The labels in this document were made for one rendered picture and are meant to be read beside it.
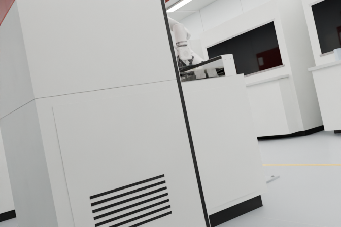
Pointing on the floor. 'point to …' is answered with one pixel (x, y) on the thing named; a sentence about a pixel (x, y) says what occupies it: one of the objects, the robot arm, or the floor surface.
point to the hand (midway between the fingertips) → (186, 67)
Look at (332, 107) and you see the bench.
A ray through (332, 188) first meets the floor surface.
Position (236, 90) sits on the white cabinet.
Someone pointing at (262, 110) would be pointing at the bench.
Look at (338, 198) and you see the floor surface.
